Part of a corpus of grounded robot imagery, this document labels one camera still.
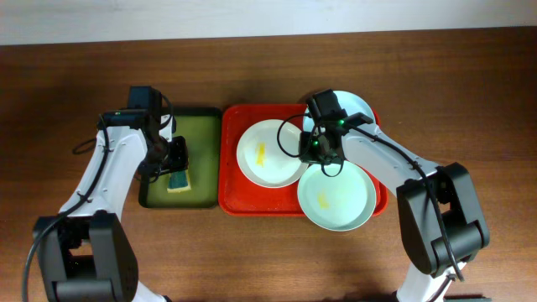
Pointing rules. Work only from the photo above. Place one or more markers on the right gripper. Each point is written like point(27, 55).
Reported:
point(303, 142)

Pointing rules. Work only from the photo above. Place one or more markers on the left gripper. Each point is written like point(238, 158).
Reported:
point(177, 157)

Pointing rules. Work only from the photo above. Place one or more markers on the green yellow sponge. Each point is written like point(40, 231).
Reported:
point(179, 181)

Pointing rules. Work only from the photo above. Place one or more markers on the light blue plate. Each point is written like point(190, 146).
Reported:
point(349, 102)

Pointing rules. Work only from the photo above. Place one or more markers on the white plate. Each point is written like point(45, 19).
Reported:
point(262, 161)

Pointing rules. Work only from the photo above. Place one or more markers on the light green plate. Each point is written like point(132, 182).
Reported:
point(335, 197)

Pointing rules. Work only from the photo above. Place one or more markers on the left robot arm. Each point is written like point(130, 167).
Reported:
point(84, 253)

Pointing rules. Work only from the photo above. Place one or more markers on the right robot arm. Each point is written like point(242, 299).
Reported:
point(441, 220)

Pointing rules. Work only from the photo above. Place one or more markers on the black tray with green liquid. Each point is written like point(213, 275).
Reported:
point(201, 127)

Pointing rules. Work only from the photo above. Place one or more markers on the red plastic tray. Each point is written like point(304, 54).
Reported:
point(237, 195)

